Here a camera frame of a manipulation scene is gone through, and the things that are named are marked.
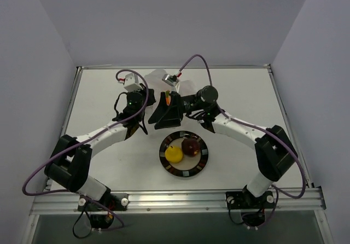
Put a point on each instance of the dark red fake apple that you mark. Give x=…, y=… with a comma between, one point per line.
x=190, y=147

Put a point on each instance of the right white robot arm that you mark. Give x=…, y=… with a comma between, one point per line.
x=274, y=152

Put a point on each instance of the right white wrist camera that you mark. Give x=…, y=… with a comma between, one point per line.
x=173, y=81

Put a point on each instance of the aluminium front frame rail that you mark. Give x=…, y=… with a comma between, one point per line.
x=178, y=201

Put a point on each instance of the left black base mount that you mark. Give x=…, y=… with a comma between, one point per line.
x=101, y=214

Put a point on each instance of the orange fake fruit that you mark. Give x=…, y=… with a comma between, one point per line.
x=168, y=97

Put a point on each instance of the clear printed plastic bag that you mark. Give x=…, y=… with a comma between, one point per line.
x=156, y=81

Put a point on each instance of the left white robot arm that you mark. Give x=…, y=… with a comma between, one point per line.
x=71, y=168

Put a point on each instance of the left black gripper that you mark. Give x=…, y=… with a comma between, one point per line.
x=149, y=96

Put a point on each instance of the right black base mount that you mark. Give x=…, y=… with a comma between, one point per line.
x=252, y=212

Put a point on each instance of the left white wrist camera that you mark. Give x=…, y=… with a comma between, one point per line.
x=130, y=82

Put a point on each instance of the yellow fake fruit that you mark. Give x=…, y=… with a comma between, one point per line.
x=174, y=154

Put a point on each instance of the black rimmed ceramic plate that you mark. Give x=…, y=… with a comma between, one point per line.
x=189, y=166

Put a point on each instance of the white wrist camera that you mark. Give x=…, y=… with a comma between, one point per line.
x=173, y=81
x=130, y=82

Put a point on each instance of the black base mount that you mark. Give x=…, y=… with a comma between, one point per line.
x=101, y=214
x=252, y=212

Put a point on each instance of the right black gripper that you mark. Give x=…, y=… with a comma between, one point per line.
x=178, y=106

